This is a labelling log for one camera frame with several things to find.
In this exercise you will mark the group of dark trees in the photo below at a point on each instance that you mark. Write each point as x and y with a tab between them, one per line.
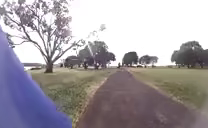
192	55
98	56

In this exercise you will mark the person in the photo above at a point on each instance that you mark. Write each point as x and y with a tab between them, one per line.
119	65

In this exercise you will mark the round dark tree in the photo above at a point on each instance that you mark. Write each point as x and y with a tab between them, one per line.
130	58

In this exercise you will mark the low wide dark tree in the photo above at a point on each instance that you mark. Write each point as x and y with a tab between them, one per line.
148	60

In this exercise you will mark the dark asphalt path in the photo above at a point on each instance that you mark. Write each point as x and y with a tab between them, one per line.
125	103

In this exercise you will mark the tall sparse-crowned tree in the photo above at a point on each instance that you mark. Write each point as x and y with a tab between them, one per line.
49	66

